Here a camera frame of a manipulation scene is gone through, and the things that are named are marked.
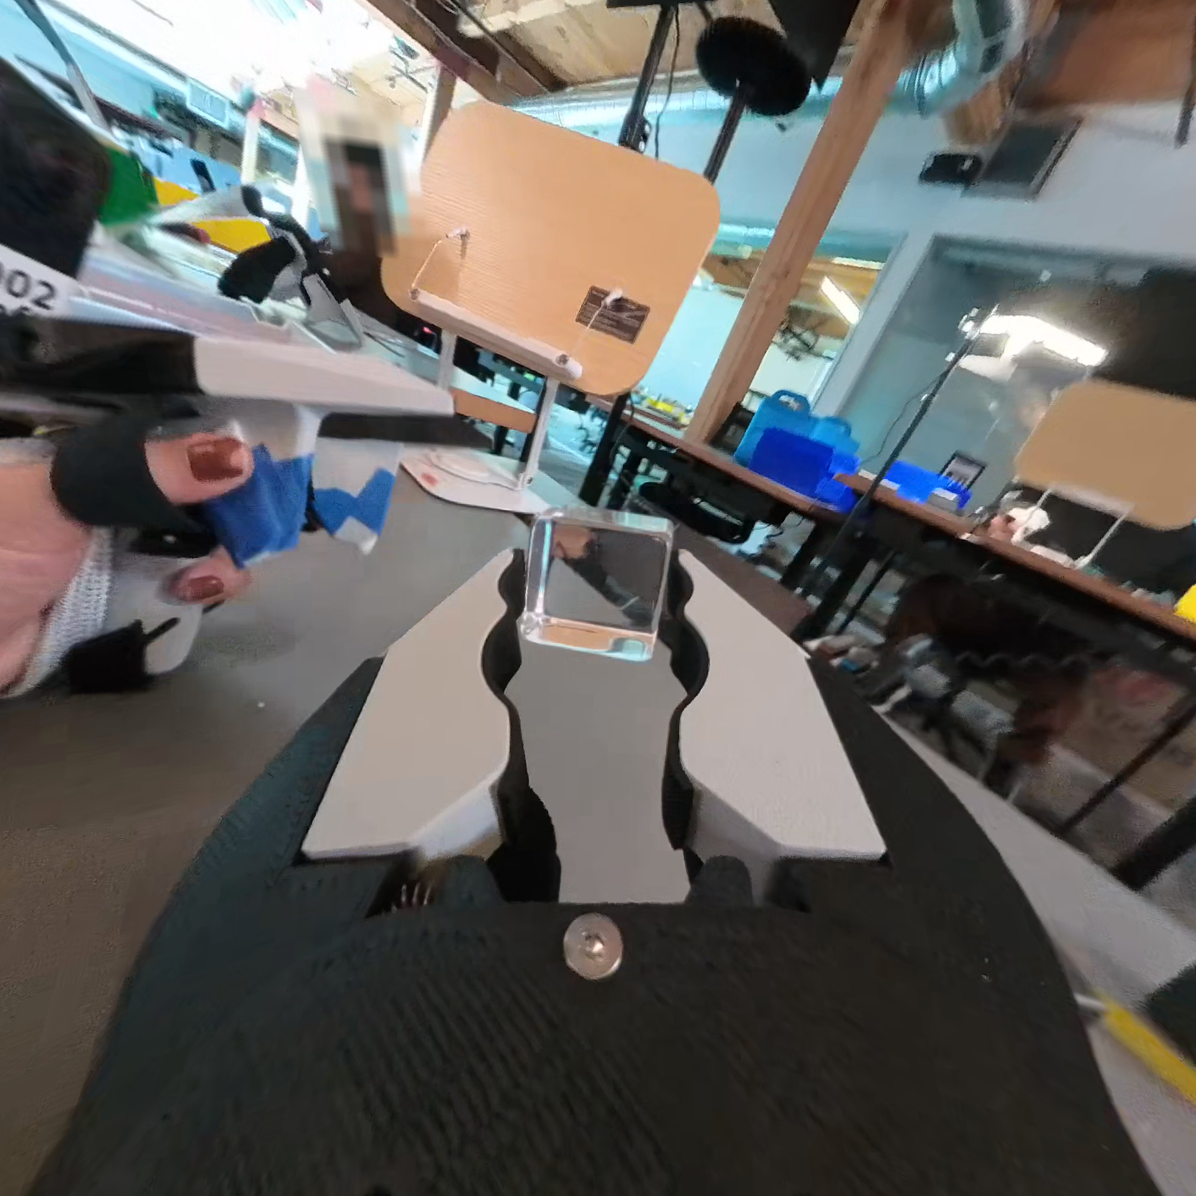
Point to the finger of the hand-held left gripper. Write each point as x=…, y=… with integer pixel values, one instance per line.
x=403, y=432
x=319, y=373

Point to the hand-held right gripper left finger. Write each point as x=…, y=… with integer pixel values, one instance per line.
x=412, y=744

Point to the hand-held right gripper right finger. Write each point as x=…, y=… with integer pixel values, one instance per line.
x=774, y=744

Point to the clear acrylic cube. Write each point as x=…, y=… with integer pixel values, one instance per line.
x=601, y=579

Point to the person's left hand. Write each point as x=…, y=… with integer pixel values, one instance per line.
x=28, y=579

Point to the black and white robot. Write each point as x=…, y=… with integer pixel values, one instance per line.
x=270, y=264

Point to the brown office chair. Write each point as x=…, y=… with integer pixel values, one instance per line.
x=970, y=617

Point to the wooden panel on white stand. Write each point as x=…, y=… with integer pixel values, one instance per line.
x=564, y=216
x=1108, y=448

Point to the flat blue plastic bin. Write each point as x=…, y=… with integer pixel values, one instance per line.
x=922, y=483

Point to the wooden desk with black legs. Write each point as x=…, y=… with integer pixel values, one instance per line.
x=1123, y=603
x=709, y=453

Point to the black tripod pole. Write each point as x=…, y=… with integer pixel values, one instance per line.
x=645, y=93

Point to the yellow box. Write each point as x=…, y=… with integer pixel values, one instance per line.
x=1184, y=603

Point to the black light stand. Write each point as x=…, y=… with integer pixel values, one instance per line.
x=970, y=323

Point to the yellow tape strip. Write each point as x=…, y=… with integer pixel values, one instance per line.
x=1149, y=1045

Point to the black round disc on pole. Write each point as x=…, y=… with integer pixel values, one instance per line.
x=749, y=65

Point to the dark ceiling vent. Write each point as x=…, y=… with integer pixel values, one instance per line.
x=1025, y=152

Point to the small picture frame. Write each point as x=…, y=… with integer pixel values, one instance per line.
x=965, y=469

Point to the wooden support post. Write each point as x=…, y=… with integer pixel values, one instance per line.
x=815, y=232

